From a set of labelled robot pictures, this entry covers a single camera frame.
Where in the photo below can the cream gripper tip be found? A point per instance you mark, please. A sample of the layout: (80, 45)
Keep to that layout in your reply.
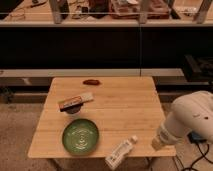
(156, 143)

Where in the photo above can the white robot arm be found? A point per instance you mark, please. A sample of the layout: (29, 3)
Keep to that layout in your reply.
(191, 112)

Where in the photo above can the black power adapter box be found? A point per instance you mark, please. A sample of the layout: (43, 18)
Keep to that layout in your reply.
(195, 138)

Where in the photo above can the white plastic bottle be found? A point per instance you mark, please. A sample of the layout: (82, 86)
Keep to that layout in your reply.
(115, 158)

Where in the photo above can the wooden folding table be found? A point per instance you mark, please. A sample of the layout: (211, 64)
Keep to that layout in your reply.
(122, 107)

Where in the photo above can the green round plate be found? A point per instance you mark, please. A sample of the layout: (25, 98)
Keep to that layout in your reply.
(80, 137)

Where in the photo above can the black equipment case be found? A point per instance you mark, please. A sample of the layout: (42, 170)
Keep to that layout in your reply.
(198, 69)

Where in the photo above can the orange and white box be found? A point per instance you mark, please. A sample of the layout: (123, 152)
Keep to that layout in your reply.
(75, 100)

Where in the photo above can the dark small bowl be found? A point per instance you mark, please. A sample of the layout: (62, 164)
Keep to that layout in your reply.
(73, 109)

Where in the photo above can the red chili pepper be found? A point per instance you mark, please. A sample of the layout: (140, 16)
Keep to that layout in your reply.
(91, 82)

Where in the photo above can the long workbench shelf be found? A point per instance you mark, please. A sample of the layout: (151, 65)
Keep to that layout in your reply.
(106, 13)

